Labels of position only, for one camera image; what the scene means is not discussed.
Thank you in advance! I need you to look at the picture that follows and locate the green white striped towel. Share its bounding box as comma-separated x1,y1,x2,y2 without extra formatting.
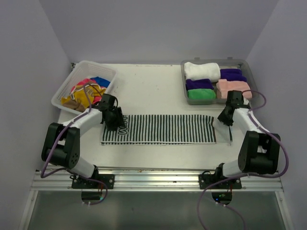
101,115,233,145

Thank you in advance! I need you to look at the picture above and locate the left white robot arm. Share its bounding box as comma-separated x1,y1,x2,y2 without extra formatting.
41,94,124,190

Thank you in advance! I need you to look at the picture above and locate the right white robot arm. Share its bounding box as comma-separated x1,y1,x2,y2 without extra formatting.
199,91,280,190

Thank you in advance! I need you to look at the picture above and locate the pink rolled towel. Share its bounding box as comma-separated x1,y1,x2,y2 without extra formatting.
216,79,252,100

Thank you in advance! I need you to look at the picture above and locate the purple rolled towel back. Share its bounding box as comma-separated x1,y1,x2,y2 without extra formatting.
220,69,247,82

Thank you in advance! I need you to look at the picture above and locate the purple rolled towel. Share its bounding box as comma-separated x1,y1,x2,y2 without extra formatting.
186,79,214,91
220,69,247,82

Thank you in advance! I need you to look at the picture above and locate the purple rolled towel front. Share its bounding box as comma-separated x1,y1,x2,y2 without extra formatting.
186,79,214,91

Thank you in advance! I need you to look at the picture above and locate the blue towel in basket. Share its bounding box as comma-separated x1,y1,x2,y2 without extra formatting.
90,77,110,88

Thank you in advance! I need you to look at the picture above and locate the grey plastic tray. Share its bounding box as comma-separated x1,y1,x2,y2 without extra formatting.
181,58,257,105

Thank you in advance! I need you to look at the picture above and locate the white rolled towel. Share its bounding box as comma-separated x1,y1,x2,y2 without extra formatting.
183,62,221,82

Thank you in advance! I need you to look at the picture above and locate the yellow brown towel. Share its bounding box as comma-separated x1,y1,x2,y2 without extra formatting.
61,81,106,112

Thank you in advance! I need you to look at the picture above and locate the green rolled towel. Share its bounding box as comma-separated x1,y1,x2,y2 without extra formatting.
187,89,216,100

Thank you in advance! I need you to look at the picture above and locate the white perforated plastic basket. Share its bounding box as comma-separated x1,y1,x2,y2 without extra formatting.
51,59,118,115

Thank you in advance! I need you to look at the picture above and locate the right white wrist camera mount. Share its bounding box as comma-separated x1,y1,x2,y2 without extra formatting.
243,98,249,106

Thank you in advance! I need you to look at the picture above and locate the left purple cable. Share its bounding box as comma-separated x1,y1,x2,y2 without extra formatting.
40,83,108,206

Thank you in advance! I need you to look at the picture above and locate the aluminium mounting rail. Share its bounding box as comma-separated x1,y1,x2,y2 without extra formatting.
31,168,283,192

